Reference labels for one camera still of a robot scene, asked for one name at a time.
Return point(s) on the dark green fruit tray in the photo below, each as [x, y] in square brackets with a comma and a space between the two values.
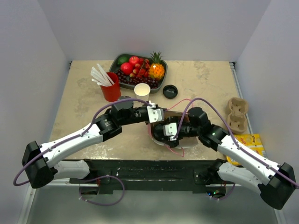
[115, 67]

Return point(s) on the red apple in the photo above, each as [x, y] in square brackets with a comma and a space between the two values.
[126, 68]
[133, 60]

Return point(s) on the black coffee cup lid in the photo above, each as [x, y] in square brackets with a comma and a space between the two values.
[170, 91]

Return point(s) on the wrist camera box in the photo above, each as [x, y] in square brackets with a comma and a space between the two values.
[155, 113]
[170, 131]

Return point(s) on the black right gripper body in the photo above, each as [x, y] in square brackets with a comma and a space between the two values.
[174, 143]

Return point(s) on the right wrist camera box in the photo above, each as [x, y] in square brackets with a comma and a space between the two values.
[170, 131]

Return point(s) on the brown cardboard cup carrier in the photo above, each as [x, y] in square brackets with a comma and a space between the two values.
[237, 109]

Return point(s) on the green lime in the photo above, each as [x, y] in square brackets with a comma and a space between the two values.
[122, 60]

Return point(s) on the paper bag pink handles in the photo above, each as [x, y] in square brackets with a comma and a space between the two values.
[179, 121]

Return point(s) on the orange plastic pineapple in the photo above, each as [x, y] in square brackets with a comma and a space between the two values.
[156, 70]

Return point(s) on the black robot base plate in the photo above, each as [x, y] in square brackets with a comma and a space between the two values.
[125, 166]

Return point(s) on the aluminium frame rail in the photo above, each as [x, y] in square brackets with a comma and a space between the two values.
[82, 174]

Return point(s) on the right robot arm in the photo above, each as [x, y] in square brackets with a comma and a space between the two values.
[274, 183]

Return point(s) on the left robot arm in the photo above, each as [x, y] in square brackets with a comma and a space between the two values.
[33, 151]

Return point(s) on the dark red grape bunch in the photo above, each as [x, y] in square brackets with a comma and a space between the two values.
[134, 79]

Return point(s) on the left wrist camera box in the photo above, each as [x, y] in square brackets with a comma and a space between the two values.
[155, 113]

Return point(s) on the red plastic cup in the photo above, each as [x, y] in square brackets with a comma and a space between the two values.
[113, 92]

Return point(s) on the yellow snack bag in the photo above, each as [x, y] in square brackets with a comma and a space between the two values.
[253, 142]

